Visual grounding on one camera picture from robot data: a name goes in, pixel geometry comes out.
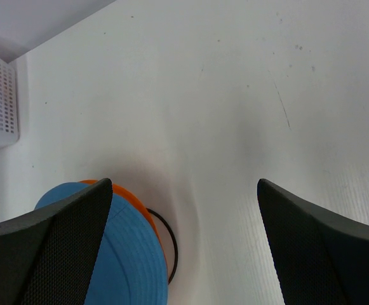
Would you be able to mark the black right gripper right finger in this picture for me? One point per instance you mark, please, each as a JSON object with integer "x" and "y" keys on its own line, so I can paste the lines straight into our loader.
{"x": 320, "y": 257}

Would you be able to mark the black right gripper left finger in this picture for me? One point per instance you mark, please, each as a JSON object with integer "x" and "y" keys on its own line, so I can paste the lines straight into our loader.
{"x": 47, "y": 256}

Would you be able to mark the blue bucket hat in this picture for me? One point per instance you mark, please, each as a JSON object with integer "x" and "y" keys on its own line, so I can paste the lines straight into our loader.
{"x": 131, "y": 267}

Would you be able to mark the black wire hat stand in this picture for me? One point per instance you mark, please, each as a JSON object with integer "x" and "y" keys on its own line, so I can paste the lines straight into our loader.
{"x": 173, "y": 240}

